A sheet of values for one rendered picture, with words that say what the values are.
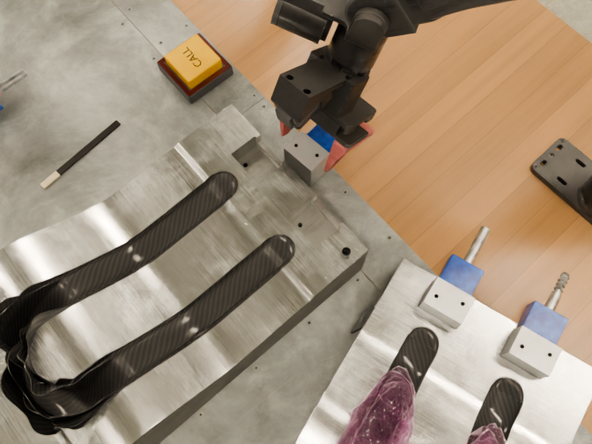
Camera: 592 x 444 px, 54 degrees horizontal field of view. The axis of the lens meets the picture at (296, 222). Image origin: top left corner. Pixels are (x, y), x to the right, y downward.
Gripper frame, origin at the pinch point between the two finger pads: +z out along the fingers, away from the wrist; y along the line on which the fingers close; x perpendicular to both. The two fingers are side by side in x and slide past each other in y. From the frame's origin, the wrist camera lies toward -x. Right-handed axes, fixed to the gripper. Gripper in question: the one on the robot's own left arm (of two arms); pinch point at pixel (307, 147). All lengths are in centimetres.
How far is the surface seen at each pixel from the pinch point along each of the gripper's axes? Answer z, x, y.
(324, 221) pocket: 1.8, -6.7, 9.0
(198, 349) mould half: 9.9, -26.8, 9.5
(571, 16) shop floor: 14, 149, 2
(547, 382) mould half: 1.0, -3.7, 40.7
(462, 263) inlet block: -2.2, -0.9, 24.9
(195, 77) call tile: 1.9, -1.7, -19.6
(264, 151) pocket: 0.3, -5.8, -2.8
